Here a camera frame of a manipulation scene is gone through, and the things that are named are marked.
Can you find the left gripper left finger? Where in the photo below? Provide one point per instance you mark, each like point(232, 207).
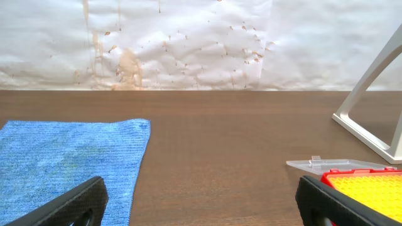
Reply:
point(78, 204)

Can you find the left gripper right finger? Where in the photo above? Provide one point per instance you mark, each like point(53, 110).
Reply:
point(323, 207)

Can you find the red and yellow tip box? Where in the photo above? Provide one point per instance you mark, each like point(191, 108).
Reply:
point(370, 194)

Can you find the white and blue stand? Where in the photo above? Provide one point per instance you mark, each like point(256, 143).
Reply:
point(359, 91)

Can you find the blue cloth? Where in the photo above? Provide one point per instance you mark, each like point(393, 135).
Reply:
point(63, 150)

